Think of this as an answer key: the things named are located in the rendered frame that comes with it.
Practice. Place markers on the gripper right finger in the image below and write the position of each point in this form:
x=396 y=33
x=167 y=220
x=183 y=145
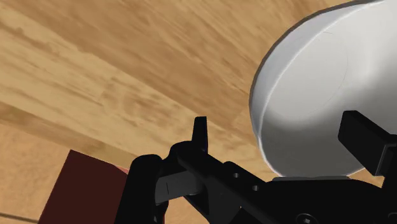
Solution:
x=366 y=141

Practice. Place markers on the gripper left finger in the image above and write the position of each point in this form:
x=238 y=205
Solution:
x=198 y=167

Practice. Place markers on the white round bowl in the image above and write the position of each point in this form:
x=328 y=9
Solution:
x=310 y=93

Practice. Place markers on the dark red robot stand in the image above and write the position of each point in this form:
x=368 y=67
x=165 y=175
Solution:
x=83 y=192

